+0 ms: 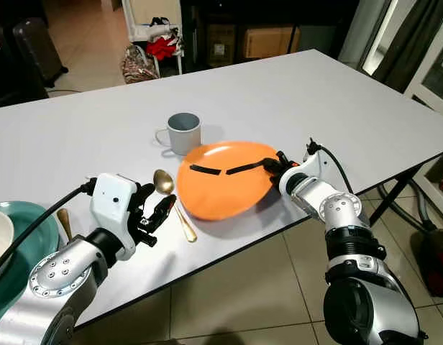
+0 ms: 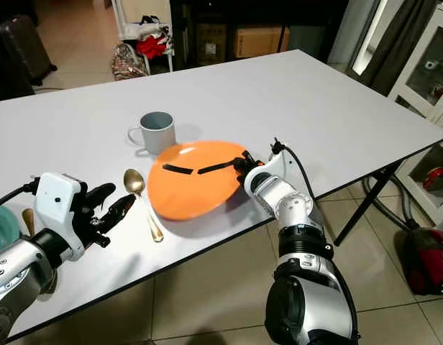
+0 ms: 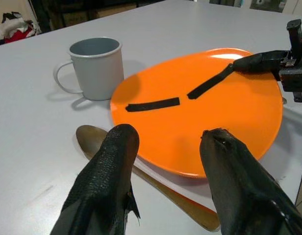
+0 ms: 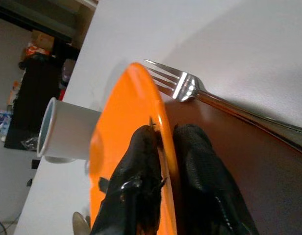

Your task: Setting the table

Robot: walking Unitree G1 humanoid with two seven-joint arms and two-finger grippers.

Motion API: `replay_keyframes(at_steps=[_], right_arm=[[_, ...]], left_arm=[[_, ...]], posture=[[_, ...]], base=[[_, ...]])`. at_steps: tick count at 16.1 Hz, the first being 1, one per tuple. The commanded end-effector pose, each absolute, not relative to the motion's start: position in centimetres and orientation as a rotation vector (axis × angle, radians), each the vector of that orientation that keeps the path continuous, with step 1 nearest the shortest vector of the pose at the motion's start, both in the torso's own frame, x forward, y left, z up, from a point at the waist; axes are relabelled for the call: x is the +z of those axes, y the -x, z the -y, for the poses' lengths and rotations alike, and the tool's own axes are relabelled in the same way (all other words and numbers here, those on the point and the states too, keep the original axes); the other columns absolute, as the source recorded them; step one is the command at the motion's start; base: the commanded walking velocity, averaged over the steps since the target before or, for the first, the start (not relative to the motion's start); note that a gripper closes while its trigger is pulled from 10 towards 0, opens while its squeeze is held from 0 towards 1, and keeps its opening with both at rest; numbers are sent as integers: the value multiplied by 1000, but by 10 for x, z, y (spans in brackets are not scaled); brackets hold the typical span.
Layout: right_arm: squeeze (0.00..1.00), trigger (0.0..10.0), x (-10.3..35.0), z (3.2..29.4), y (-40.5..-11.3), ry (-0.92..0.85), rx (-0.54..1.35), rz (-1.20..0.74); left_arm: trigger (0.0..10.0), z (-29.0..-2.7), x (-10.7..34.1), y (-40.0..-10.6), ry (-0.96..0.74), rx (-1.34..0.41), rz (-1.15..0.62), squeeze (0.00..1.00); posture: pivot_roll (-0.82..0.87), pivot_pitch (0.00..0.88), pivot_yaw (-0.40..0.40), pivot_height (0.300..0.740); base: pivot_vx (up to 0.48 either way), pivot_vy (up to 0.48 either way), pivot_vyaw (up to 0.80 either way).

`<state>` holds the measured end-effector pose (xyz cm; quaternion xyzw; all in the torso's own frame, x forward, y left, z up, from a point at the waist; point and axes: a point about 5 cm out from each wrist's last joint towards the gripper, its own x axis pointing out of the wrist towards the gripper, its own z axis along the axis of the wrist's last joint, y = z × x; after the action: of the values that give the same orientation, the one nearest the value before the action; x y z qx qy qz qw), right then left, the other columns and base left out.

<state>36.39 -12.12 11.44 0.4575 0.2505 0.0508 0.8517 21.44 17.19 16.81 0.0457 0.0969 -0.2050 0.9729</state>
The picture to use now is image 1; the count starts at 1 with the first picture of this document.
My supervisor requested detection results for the red cloth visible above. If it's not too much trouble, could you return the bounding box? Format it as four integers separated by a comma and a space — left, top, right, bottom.
145, 35, 181, 61

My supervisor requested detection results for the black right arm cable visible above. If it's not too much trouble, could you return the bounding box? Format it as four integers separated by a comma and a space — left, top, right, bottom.
306, 138, 355, 196

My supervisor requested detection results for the gold spoon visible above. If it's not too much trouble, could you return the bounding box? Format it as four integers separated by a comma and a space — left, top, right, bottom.
55, 208, 74, 243
152, 169, 198, 244

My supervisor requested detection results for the patterned bag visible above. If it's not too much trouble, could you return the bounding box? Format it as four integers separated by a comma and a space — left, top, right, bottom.
120, 44, 160, 85

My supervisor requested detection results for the red vacuum cleaner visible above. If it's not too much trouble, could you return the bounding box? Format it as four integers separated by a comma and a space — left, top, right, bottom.
421, 149, 443, 297

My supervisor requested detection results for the dark suitcase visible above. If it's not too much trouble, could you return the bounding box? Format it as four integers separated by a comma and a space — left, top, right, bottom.
12, 17, 70, 88

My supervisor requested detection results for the teal plate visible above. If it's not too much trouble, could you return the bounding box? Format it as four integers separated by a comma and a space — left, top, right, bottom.
0, 201, 62, 329

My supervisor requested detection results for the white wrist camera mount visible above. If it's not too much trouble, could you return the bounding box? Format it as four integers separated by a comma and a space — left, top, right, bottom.
89, 172, 147, 242
279, 147, 332, 203

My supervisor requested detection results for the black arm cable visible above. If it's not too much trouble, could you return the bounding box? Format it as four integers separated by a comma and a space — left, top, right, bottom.
0, 181, 97, 280
306, 138, 355, 196

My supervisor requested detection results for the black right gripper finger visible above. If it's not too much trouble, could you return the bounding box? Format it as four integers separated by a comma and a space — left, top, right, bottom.
224, 159, 278, 176

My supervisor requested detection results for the black table leg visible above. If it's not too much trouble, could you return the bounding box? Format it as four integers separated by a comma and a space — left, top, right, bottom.
368, 168, 418, 226

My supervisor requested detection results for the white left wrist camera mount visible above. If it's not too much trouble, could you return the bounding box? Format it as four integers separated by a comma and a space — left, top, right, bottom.
89, 172, 147, 242

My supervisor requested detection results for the dark box with label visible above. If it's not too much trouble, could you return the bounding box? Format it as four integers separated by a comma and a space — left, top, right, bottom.
206, 24, 237, 63

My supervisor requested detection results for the grey ceramic mug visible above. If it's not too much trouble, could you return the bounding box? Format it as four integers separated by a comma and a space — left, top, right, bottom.
155, 111, 203, 157

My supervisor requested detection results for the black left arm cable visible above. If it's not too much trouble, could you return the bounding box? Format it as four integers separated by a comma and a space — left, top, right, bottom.
0, 181, 97, 280

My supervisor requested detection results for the dark vacuum hose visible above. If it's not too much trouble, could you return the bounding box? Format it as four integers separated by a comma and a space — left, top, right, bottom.
375, 181, 432, 232

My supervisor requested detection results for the white glass cabinet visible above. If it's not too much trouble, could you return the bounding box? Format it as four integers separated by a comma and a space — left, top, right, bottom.
403, 9, 443, 120

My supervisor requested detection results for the brown cardboard box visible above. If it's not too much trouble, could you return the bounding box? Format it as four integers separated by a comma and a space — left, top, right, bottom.
242, 26, 301, 60

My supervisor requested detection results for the orange plate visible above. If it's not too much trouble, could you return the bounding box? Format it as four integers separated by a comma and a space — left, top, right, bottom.
175, 140, 282, 222

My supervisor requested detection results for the white bowl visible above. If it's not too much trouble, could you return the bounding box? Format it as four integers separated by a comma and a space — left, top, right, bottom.
0, 208, 17, 268

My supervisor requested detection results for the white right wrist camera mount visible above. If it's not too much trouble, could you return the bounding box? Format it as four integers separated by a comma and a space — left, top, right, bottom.
279, 147, 332, 203

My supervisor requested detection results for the dark curtain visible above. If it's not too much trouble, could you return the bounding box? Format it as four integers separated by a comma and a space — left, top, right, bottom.
371, 0, 443, 94

